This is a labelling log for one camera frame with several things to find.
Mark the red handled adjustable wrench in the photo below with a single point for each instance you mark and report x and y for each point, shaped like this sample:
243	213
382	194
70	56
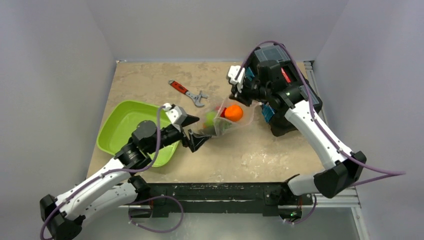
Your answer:
196	98

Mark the black mounting base rail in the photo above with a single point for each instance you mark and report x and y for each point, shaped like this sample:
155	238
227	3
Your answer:
270	199

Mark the green plastic tray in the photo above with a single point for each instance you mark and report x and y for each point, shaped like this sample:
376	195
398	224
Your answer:
123	120

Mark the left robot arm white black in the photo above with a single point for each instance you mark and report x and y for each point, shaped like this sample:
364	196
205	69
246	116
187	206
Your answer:
117	183

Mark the black plastic toolbox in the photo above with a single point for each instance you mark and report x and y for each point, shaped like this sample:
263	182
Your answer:
276	72

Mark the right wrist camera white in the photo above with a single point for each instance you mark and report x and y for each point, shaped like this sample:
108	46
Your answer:
235	75

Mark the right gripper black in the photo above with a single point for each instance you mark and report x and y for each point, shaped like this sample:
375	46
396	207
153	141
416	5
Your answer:
244	94

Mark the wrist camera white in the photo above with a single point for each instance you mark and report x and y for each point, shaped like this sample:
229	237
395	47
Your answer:
177	112
235	75

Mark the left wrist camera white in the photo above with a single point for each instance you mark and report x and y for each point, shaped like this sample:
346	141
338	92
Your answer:
177	112

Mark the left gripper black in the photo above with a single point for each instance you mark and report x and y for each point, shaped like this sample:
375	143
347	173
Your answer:
194	140

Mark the orange fake tangerine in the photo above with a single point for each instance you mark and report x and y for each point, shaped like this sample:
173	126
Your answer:
234	113

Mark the clear zip top bag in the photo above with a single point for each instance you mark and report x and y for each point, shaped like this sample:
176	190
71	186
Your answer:
221	124

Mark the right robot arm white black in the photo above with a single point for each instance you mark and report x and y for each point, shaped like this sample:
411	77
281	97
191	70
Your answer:
342	167

